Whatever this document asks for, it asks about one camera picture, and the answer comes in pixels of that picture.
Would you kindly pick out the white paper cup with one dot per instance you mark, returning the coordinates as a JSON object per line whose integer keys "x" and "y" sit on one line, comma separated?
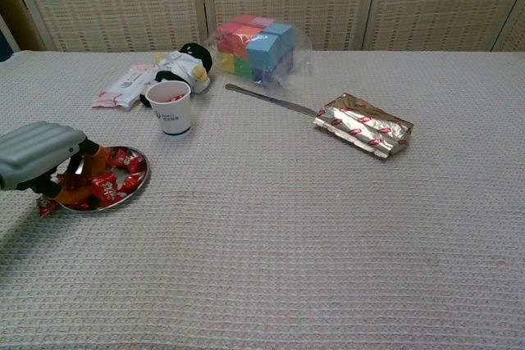
{"x": 172, "y": 118}

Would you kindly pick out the plush doll white coat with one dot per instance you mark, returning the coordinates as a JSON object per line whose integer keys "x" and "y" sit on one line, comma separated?
{"x": 182, "y": 65}

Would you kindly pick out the light blue cube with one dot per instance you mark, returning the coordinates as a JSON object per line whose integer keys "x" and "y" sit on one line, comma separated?
{"x": 262, "y": 53}
{"x": 283, "y": 36}

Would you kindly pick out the green cube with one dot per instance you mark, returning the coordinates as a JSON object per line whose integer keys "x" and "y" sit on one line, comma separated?
{"x": 243, "y": 67}

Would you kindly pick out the long metal tweezers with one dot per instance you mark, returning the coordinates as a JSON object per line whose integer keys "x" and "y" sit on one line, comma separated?
{"x": 287, "y": 105}

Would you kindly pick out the pink cube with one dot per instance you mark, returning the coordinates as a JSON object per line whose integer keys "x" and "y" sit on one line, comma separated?
{"x": 261, "y": 23}

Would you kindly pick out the left robot hand silver orange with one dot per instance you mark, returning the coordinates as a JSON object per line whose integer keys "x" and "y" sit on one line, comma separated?
{"x": 37, "y": 149}

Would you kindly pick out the brown wooden post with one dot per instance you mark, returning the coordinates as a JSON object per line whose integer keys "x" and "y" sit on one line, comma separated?
{"x": 16, "y": 18}

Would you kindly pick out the orange cube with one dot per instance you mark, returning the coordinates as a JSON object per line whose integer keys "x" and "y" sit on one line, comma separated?
{"x": 242, "y": 40}

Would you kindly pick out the red cube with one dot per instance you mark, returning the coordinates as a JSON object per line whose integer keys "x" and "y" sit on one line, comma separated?
{"x": 225, "y": 40}
{"x": 242, "y": 20}

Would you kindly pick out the gold foil packet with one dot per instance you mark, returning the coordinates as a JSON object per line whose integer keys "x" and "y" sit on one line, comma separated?
{"x": 365, "y": 126}

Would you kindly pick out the yellow cube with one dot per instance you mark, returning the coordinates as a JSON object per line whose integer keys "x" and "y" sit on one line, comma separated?
{"x": 225, "y": 63}

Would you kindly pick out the white woven tablecloth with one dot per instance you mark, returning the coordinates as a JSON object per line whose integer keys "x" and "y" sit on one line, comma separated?
{"x": 287, "y": 243}

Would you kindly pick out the clear plastic bag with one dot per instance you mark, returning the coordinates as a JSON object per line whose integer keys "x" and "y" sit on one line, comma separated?
{"x": 301, "y": 55}

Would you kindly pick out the round steel plate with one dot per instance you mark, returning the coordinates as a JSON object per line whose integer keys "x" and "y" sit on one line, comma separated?
{"x": 125, "y": 199}

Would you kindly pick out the pink wet wipes pack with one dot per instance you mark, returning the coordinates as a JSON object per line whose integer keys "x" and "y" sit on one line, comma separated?
{"x": 123, "y": 85}

